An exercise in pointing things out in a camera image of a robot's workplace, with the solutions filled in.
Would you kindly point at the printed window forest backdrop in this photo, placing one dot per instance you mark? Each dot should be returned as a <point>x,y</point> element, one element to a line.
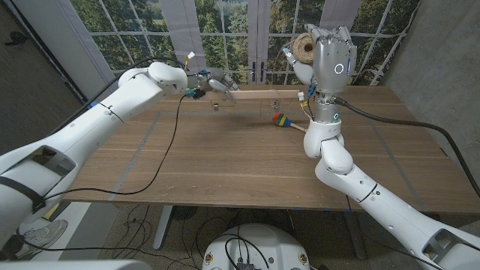
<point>232,37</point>

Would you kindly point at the grey sneaker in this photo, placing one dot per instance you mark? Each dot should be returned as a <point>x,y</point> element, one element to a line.
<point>43,236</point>

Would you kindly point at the small blue object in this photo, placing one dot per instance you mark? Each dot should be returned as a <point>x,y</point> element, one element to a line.
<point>93,105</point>

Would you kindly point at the black wall hook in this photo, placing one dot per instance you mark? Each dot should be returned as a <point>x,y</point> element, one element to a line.
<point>15,37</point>

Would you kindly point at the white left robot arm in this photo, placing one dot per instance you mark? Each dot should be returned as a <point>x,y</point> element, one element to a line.
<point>93,127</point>

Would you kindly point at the wooden clip hanger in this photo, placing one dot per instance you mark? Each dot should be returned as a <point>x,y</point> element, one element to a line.
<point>262,94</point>

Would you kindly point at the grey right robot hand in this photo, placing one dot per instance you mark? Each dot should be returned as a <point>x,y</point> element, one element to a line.
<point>333,63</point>

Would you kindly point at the white table leg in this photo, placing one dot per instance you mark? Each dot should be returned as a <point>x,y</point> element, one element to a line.
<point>163,228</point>

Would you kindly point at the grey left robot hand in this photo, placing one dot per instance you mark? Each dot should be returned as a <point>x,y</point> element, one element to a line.
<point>213,78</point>

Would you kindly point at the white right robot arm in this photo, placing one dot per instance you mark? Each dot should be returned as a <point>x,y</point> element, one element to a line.
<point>375,198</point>

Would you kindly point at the grey table leg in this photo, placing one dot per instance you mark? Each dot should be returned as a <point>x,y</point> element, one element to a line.
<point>356,236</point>

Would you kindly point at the colourful striped wooden maraca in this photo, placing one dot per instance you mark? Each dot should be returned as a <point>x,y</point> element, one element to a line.
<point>281,120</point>

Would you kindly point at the white robot torso base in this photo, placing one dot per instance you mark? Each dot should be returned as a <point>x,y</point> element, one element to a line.
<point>258,247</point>

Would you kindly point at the brown twine spool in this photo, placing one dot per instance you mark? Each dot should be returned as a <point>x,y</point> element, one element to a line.
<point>303,48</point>

